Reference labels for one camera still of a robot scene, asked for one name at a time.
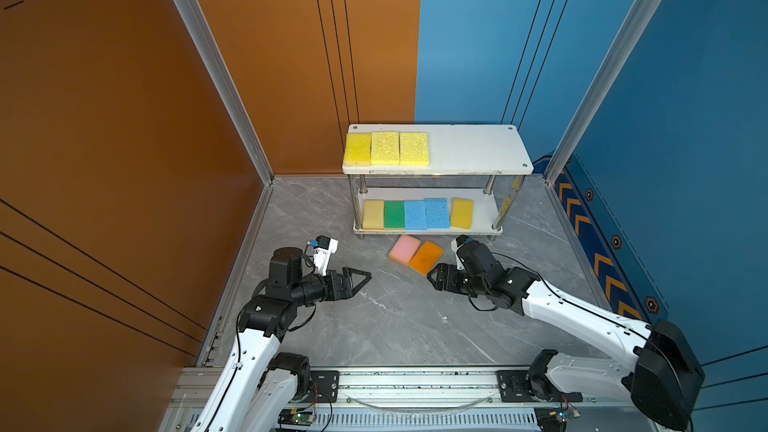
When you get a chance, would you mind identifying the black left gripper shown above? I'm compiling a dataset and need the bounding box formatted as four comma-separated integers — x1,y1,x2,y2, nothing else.
291,268,370,309

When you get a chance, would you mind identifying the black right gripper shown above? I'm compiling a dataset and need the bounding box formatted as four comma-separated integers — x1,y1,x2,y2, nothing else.
423,263,489,297

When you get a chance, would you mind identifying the blue sponge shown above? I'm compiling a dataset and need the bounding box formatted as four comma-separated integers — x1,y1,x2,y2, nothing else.
404,200,428,232
424,198,451,230

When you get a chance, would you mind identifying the pale yellow sponge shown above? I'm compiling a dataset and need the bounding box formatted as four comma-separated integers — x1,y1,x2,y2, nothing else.
362,200,385,230

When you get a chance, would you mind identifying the green sponge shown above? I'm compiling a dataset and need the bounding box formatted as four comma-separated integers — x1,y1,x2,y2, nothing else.
384,201,405,230

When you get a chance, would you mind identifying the bright yellow sponge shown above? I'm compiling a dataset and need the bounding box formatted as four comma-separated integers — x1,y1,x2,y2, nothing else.
343,133,372,167

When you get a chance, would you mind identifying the lime porous sponge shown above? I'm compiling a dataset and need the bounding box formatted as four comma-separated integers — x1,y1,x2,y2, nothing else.
370,131,400,166
399,132,430,167

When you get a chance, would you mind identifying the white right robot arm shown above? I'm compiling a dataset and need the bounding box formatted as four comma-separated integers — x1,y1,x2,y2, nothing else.
427,235,705,431

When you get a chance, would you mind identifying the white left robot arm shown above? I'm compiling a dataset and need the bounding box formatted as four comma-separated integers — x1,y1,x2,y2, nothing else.
192,236,372,431

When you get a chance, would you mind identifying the white two-tier shelf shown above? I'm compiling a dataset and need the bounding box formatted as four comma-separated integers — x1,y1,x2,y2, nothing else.
342,124,534,237

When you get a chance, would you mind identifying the orange sponge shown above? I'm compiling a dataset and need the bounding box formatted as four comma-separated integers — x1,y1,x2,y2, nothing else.
408,241,444,276

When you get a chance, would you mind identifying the pink sponge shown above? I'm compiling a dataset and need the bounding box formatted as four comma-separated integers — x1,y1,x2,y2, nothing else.
388,235,421,267

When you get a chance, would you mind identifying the green circuit board left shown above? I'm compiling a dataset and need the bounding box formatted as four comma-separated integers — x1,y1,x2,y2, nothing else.
277,410,317,429

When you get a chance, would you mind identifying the green circuit board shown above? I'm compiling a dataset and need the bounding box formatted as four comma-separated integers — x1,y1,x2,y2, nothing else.
277,410,317,429
534,408,582,432

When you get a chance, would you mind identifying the green circuit board right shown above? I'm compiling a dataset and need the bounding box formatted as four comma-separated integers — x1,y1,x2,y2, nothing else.
534,408,582,432

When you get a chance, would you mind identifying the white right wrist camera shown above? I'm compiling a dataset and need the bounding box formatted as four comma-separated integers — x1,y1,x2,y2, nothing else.
451,234,472,271

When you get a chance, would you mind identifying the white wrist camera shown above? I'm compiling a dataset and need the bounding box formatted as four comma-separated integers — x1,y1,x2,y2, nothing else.
305,235,339,276
451,234,472,271

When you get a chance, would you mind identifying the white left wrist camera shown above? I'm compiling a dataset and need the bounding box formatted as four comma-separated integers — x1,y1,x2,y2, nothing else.
305,235,339,276

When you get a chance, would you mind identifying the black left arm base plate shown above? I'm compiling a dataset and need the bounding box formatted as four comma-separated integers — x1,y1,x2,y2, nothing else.
299,368,340,403

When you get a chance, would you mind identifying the aluminium front rail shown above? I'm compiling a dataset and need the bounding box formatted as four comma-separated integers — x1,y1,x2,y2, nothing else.
157,365,688,432

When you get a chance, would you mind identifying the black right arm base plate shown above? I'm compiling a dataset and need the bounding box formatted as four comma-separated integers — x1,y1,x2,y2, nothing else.
496,369,583,403

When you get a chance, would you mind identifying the aluminium corner post left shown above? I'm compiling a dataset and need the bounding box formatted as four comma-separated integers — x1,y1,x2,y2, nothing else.
173,0,274,186

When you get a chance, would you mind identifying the aluminium corner post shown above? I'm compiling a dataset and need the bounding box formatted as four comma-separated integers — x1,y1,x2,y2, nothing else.
173,0,274,186
543,0,662,186

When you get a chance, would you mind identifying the aluminium corner post right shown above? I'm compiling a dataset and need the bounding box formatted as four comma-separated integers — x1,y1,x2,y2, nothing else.
543,0,662,186

